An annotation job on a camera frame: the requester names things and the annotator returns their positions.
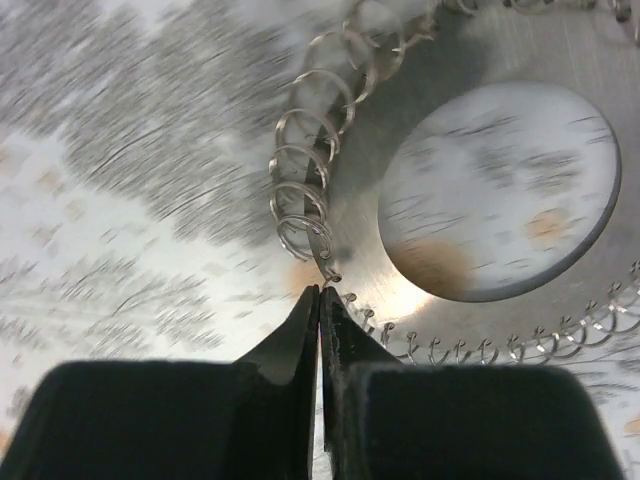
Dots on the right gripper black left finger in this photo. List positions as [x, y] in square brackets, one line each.
[248, 419]

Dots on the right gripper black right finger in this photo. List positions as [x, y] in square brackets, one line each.
[388, 420]

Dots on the metal ring disc with keyrings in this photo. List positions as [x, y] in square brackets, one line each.
[466, 174]

